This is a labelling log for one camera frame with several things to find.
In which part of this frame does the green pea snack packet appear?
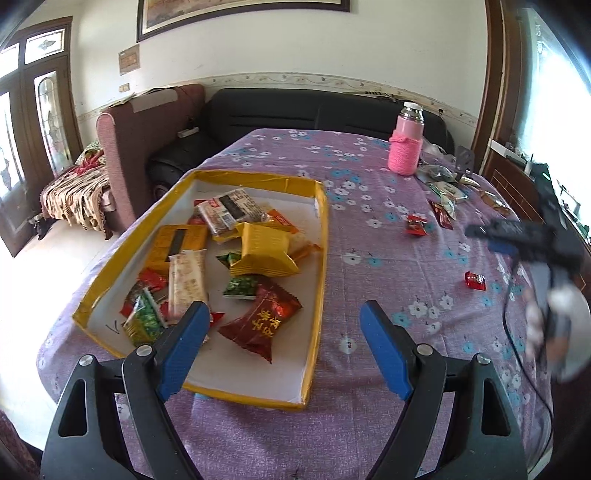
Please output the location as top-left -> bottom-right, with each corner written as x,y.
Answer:
122,288 -> 165,347

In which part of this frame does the beige cake bar packet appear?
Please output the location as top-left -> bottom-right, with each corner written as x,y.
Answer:
168,249 -> 208,324

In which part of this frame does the dark red jujube snack packet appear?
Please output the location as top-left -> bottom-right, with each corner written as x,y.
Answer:
218,281 -> 303,364

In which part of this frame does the yellow box packet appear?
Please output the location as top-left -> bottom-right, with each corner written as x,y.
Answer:
144,224 -> 209,274

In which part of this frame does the yellow snack packet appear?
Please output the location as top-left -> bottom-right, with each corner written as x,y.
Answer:
229,223 -> 300,278

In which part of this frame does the clear biscuit pack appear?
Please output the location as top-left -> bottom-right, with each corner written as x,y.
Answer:
197,188 -> 266,236

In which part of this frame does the orange cracker pack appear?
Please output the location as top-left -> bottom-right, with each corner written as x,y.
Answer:
266,208 -> 300,234

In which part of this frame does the small red candy far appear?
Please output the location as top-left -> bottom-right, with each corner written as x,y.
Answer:
465,271 -> 487,291

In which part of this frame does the black phone stand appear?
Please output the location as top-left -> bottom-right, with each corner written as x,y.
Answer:
455,145 -> 475,183

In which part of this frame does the red candy right of crackers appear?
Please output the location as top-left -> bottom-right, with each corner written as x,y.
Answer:
406,215 -> 428,237

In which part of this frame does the purple floral tablecloth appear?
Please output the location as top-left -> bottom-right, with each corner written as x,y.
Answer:
38,129 -> 552,479

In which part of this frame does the yellow rimmed cardboard tray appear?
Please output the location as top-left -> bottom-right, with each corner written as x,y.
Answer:
72,168 -> 331,412

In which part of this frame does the pink knit-sleeved thermos bottle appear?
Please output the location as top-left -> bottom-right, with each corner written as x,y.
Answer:
388,102 -> 425,176

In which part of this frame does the patterned blanket couch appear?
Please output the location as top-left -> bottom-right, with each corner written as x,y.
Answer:
39,140 -> 113,240

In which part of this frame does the black sofa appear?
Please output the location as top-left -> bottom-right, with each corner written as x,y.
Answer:
147,87 -> 456,195

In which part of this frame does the maroon armchair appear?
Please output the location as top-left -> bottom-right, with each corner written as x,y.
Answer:
95,83 -> 205,233

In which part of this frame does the wooden glass door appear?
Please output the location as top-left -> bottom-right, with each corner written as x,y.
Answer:
1,16 -> 82,256

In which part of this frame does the black cable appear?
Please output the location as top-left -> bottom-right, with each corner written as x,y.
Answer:
503,257 -> 555,467

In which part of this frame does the framed wall painting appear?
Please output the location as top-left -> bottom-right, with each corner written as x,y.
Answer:
136,0 -> 351,42

